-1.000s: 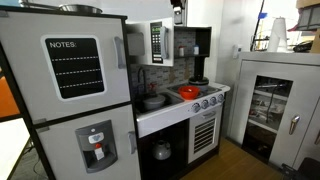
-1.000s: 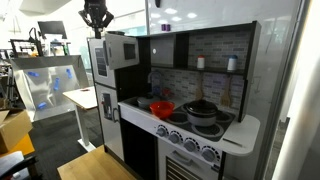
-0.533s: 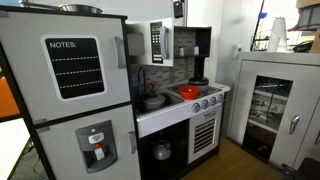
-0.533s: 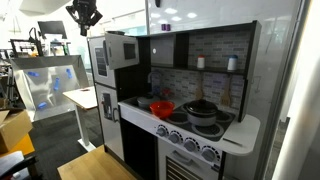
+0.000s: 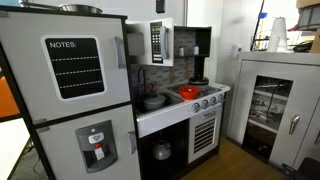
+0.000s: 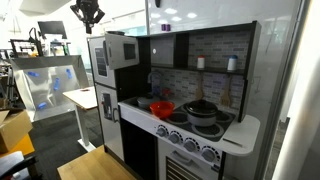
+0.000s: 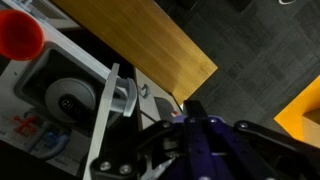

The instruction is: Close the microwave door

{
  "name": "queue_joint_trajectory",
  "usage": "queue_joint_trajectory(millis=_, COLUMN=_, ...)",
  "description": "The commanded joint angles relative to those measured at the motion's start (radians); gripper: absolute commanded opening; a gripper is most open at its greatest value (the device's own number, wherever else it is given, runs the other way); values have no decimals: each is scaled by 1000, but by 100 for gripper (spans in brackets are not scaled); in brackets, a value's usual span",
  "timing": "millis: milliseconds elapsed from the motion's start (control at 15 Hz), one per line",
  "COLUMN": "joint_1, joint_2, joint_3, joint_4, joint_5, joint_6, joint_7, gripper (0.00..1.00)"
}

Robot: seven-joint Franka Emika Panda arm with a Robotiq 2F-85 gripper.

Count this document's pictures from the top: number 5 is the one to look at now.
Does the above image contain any wooden toy spoon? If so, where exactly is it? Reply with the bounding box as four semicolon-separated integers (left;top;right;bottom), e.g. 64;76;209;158
168;68;176;84

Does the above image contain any white paper towel roll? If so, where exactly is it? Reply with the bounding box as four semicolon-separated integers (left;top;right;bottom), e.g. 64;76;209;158
267;17;289;53

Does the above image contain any metal pan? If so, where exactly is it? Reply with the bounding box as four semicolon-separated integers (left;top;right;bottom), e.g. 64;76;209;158
58;3;103;15

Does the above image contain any grey toy kettle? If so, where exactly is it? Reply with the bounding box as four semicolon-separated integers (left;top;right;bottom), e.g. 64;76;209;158
152;139;172;161

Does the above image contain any black wall device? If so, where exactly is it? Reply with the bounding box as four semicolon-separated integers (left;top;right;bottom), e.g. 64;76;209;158
155;0;166;14

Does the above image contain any grey cooking pot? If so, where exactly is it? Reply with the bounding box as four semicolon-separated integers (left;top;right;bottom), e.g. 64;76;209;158
190;83;210;91

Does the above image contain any red plastic bowl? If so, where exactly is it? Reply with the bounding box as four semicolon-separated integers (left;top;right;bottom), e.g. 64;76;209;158
177;85;201;101

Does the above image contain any white toy fridge dispenser door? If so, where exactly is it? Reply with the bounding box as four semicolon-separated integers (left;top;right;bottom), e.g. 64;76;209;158
34;103;143;180

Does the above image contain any silver cabinet handle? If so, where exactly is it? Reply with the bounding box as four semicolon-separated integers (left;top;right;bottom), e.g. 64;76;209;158
288;114;301;136

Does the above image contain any wooden toy spatula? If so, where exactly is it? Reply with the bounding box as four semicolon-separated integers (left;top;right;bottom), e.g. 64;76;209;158
184;61;191;80

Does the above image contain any brown cardboard box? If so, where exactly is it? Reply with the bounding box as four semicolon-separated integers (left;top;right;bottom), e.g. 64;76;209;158
309;28;320;54

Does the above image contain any white wall device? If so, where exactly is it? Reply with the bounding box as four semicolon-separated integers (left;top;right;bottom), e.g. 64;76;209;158
232;44;243;60

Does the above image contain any orange panel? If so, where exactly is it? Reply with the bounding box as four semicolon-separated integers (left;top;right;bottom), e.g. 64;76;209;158
0;68;21;119

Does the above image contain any black object on cabinet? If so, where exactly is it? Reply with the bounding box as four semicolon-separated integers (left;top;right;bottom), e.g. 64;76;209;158
293;39;314;53

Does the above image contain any white toy oven door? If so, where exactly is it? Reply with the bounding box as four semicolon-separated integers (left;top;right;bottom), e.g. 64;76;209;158
187;105;224;164

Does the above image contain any white flat panel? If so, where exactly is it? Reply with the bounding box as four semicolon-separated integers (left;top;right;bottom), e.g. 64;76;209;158
0;118;31;180

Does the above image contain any white storage cabinet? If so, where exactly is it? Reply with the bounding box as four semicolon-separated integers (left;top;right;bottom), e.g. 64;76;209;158
229;51;320;171

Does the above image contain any grey plastic crate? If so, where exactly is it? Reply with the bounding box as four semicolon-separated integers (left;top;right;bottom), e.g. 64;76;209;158
296;3;320;32

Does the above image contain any grey toy sink bowl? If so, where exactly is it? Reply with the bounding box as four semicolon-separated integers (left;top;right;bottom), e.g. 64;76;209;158
143;94;167;112

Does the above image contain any grey toy faucet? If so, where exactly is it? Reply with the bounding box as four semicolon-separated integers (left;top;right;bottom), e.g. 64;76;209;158
137;66;147;94

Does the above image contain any toy kitchen play set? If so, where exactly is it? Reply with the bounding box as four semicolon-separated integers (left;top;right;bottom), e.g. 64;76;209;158
0;4;232;180

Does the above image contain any black pole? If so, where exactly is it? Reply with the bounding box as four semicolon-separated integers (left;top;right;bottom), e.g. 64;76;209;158
250;0;266;51

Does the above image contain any wire basket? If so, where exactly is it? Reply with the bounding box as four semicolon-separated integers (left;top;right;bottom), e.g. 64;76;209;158
250;34;271;52

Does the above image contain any toy microwave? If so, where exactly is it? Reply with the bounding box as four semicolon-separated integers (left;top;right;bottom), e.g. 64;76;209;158
125;17;175;67

